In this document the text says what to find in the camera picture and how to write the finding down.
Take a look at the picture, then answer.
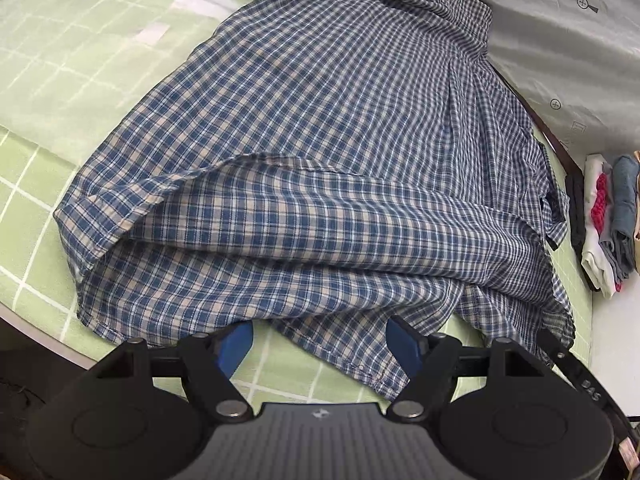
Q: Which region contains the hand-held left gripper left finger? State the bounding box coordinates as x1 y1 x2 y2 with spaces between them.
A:
85 321 255 421

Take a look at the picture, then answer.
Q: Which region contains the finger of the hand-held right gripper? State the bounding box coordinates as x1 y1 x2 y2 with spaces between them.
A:
538 327 629 429

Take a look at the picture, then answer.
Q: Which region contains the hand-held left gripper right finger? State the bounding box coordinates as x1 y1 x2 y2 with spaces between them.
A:
385 314 554 419

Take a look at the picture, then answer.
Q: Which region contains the blue plaid shirt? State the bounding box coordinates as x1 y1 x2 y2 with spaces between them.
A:
52 0 577 402

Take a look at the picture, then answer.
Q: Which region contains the white folded garment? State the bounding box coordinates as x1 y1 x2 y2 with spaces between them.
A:
582 153 621 299

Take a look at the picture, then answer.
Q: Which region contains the grey folded garment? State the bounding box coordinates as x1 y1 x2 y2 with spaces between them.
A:
599 217 635 285

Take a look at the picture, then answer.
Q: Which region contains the black folded garment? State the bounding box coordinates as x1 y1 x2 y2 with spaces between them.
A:
564 171 599 292

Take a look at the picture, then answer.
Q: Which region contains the red patterned folded garment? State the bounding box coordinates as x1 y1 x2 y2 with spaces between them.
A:
590 172 613 234

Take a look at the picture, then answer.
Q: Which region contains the blue folded garment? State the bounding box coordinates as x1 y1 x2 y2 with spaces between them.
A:
611 155 640 275

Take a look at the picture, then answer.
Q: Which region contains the beige folded garment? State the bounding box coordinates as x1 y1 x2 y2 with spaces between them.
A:
632 149 640 241

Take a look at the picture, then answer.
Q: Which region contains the green checked mat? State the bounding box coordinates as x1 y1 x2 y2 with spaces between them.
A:
0 0 596 403

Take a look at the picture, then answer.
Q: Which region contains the dark brown frame edge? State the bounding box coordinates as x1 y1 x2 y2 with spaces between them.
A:
492 66 587 177

